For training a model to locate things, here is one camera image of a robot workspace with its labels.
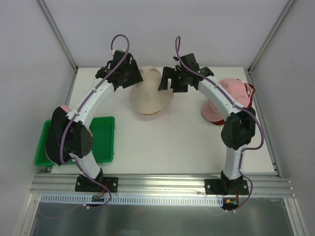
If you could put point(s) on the beige bucket hat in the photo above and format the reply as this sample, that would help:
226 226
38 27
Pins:
145 97

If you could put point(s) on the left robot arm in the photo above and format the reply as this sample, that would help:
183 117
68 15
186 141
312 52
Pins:
85 112

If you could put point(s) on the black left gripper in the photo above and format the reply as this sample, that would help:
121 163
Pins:
131 76

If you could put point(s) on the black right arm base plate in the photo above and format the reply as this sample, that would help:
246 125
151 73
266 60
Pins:
220 187

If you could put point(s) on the white slotted cable duct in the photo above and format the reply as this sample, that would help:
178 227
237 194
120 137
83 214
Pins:
132 200

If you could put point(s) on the green plastic tray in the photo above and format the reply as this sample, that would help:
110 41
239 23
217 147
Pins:
102 128

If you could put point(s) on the pink cap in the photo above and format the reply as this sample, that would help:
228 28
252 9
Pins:
207 110

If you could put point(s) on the aluminium frame post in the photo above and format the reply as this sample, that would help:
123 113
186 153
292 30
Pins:
52 23
274 29

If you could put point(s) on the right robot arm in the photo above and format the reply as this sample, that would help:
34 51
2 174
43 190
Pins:
239 121

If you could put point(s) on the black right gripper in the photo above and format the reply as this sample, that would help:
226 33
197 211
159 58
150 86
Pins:
171 80

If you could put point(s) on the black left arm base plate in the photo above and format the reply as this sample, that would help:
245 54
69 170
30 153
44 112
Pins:
109 183

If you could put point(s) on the left aluminium frame post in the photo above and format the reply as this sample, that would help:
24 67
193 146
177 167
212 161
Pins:
52 23

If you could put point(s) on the right aluminium frame post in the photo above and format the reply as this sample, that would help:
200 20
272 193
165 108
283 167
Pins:
274 29

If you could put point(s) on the pink black-trimmed hat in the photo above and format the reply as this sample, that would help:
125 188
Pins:
78 139

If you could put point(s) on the dark red cap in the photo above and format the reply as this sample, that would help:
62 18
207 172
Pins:
243 92

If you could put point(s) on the aluminium rail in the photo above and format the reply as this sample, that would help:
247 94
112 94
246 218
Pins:
164 185

